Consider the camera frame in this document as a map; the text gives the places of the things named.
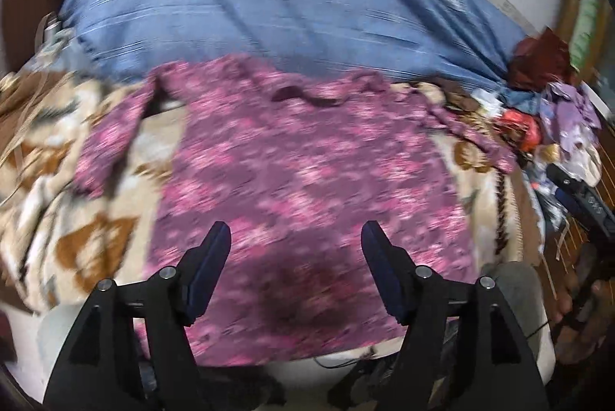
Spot purple floral garment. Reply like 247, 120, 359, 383
73, 56, 516, 366

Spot lilac clothes pile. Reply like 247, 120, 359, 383
539, 82, 602, 187

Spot right hand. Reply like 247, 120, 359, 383
552, 271, 614, 365

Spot red plastic packet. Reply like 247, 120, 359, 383
495, 109, 542, 153

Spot beige leaf pattern blanket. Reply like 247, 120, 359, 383
1, 72, 544, 312

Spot dark red cloth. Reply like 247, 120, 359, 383
507, 28, 575, 92

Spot blue striped bed sheet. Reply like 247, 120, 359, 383
60, 0, 524, 90

